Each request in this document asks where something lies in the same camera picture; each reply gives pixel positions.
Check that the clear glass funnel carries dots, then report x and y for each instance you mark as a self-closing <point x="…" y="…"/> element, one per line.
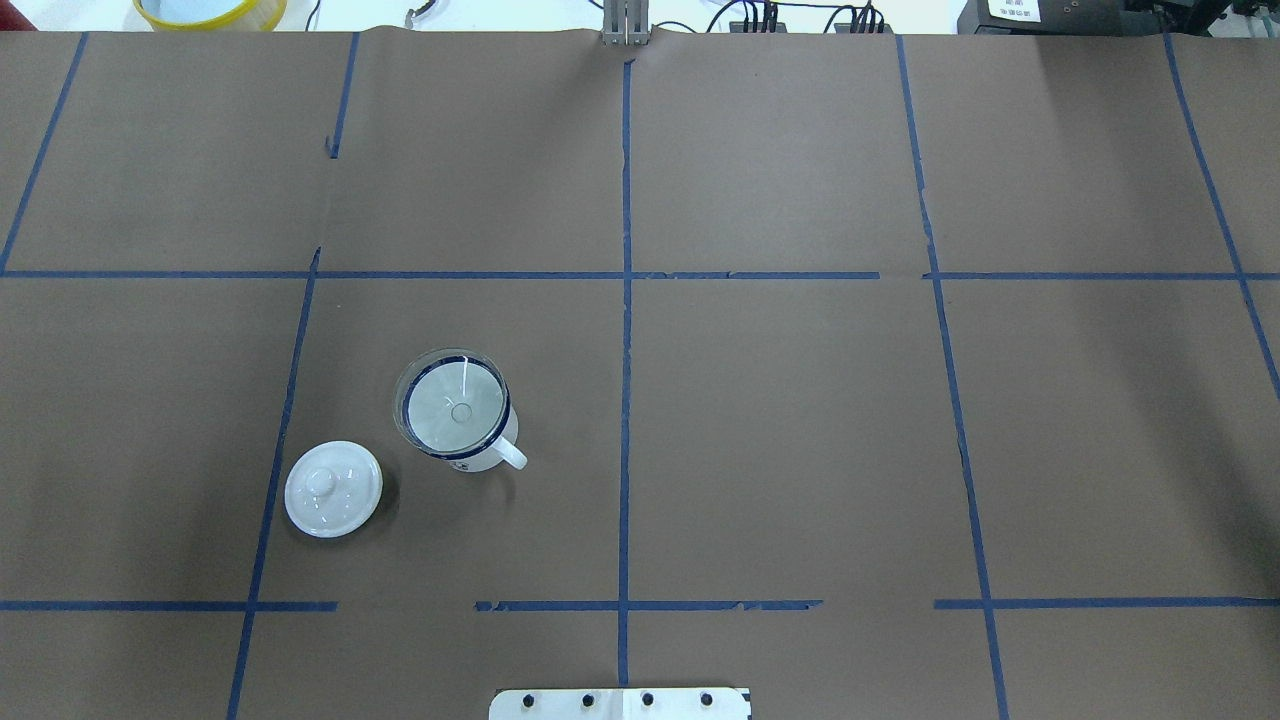
<point x="452" y="405"/>

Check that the white ceramic lid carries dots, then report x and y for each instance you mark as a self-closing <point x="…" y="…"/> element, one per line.
<point x="333" y="489"/>

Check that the white enamel mug blue rim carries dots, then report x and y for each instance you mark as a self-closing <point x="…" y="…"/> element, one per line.
<point x="470" y="440"/>

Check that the yellow tape roll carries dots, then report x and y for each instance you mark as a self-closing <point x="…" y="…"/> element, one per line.
<point x="212" y="16"/>

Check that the aluminium frame post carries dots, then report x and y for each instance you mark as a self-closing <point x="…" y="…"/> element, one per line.
<point x="625" y="22"/>

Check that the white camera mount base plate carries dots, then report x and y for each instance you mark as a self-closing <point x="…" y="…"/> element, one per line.
<point x="623" y="703"/>

